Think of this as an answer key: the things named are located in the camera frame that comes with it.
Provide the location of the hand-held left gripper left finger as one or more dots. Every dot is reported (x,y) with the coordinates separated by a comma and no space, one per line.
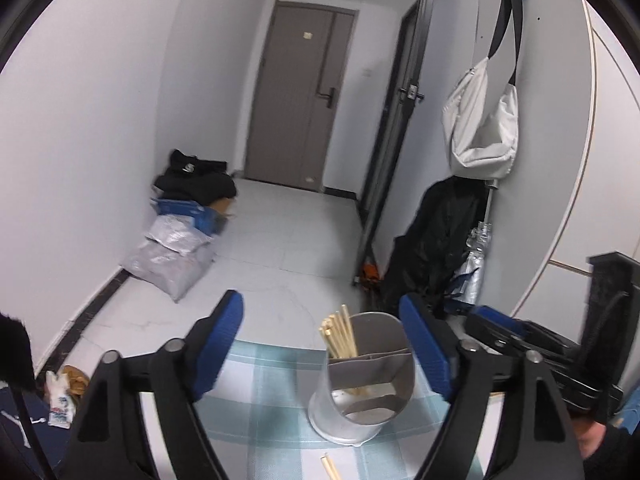
(220,340)

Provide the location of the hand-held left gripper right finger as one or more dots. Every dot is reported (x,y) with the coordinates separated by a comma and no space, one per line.
(425,345)

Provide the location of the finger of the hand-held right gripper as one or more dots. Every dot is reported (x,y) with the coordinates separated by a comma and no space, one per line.
(495,330)
(555,337)

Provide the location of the white grey utensil holder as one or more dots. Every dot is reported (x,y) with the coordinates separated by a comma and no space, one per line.
(380,360)

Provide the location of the wooden chopstick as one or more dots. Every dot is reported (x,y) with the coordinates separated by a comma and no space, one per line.
(327,342)
(329,470)
(346,335)
(350,332)
(335,470)
(341,337)
(334,340)

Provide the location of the person's right hand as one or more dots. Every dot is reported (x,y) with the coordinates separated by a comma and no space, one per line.
(590,437)

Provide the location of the silver folded umbrella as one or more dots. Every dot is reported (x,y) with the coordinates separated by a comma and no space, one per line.
(475,270)

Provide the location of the teal checkered tablecloth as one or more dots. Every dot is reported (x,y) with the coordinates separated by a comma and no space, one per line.
(270,410)

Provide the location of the silver plastic bag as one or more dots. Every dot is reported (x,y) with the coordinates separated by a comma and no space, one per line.
(165,272)
(175,235)

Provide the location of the small orange object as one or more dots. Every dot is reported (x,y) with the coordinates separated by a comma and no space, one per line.
(371,272)

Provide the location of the black hanging jacket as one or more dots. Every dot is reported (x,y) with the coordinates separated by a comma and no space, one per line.
(440,240)

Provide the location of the white cabinet with wood trim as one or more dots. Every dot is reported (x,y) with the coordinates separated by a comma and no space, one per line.
(590,160)

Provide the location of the brown cardboard box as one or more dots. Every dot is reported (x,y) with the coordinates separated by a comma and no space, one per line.
(223,206)

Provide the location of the blue cardboard box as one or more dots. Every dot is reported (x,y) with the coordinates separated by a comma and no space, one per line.
(185,210)

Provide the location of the brown crumpled paper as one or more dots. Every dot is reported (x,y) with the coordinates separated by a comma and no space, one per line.
(77,382)

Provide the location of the pile of black clothes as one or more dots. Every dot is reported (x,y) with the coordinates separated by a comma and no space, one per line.
(195,180)

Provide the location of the white printed plastic packet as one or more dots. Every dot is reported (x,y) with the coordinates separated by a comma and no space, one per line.
(59,405)

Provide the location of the black fuzzy cloth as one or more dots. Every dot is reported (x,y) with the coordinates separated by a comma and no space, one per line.
(15,350)

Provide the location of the dark open door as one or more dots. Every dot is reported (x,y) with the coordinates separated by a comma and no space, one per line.
(400,135)

